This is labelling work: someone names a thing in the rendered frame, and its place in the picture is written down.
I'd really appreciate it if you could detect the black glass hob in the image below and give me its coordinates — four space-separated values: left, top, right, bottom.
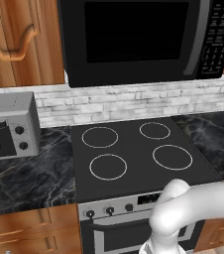
70 117 223 204

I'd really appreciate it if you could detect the steel oven with knobs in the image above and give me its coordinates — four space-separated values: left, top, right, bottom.
77 190 206 254

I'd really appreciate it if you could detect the black microwave oven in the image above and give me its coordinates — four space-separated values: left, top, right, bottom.
56 0 224 89

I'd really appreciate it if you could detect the grey toaster oven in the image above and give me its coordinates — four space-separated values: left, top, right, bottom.
0 91 42 163

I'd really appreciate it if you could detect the black oven door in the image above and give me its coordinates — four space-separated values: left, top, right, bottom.
79 218 206 254

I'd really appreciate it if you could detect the wooden drawer front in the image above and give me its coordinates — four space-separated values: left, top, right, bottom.
0 203 80 240
0 235 82 254

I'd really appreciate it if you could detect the wooden base cupboard door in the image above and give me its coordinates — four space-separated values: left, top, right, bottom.
192 215 224 253

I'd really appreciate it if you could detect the grey oven door handle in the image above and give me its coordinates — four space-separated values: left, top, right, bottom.
87 219 155 234

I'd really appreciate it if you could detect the grey microwave door handle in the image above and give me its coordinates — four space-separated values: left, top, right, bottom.
183 0 212 76

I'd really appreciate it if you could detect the wooden wall cupboard door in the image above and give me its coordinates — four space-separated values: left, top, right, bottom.
0 0 65 89

